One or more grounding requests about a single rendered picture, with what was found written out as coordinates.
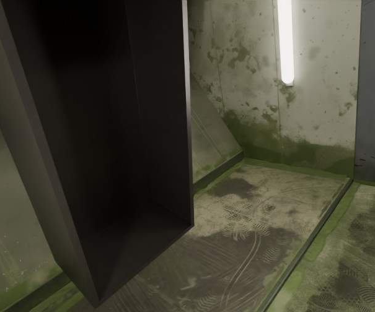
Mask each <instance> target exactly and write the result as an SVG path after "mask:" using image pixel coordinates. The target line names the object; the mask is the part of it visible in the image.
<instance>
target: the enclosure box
mask: <svg viewBox="0 0 375 312"><path fill-rule="evenodd" d="M0 129H1V131H2V134H3V136H4V138H5V141H6V144H7V146H8V148H9V151H10V153H11V155H12V158H13V160H14V163H15V165H16V167H17V170H18V172H19V175H20V177H21V180H22V182H23V184H24V187H25V190H26V192H27V194H28V196H29V199H30V202H31V204H32V206H33V209H34V211H35V213H36V216H37V219H38V221H39V223H40V226H41V228H42V230H43V233H44V235H45V238H46V240H47V242H48V245H49V247H50V250H51V252H52V255H53V257H54V259H55V262H56V263H57V264H58V265H59V266H60V268H61V269H62V270H63V271H64V273H65V274H66V275H67V276H68V277H69V278H70V279H71V281H72V282H73V283H74V285H75V286H76V287H77V288H78V289H79V290H80V292H81V293H82V294H83V295H84V296H85V297H86V298H87V300H88V301H89V302H90V304H91V305H92V306H93V307H94V308H95V309H96V308H98V307H99V306H100V305H101V304H102V303H103V302H105V301H106V300H107V299H108V298H110V297H111V296H112V295H113V294H114V293H115V292H117V291H118V290H119V289H120V288H122V286H124V285H125V284H126V283H127V282H129V281H130V280H131V279H132V278H133V277H134V276H135V275H137V274H138V273H139V272H141V271H142V270H143V269H144V268H145V267H146V266H147V265H149V264H150V263H151V262H152V261H153V260H155V259H156V258H157V257H158V256H159V255H161V254H162V253H163V252H164V251H165V250H166V249H167V248H169V247H170V246H171V245H172V244H174V243H175V242H176V241H177V240H178V239H179V238H181V237H182V236H183V235H184V234H186V232H188V231H189V230H190V229H191V228H193V227H194V226H195V223H194V203H193V165H192V128H191V109H190V71H189V52H188V14H187V0H0Z"/></svg>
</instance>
